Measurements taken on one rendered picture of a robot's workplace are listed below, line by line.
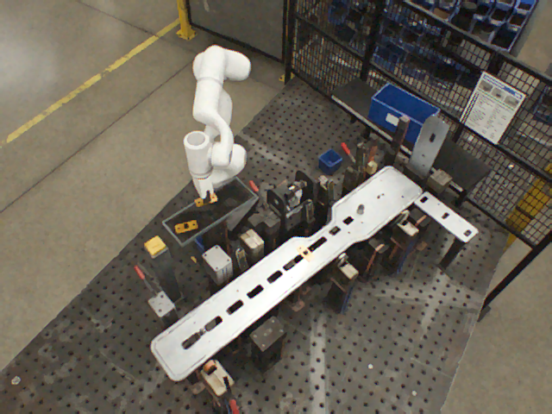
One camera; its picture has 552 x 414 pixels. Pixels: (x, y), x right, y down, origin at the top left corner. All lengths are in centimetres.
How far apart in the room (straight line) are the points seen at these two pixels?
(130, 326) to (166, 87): 262
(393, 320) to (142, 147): 243
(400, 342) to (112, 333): 127
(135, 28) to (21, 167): 197
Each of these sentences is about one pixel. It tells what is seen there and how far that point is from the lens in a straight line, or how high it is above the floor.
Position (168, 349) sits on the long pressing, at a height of 100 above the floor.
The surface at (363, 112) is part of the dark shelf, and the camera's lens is 245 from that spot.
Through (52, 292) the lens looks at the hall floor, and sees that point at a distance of 318.
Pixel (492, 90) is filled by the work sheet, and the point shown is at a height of 138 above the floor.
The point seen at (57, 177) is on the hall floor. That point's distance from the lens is 374.
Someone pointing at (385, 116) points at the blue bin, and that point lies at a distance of 236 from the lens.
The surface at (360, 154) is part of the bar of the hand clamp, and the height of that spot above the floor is 118.
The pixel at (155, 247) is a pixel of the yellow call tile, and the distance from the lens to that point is 174.
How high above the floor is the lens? 261
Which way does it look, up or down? 54 degrees down
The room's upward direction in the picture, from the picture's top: 3 degrees clockwise
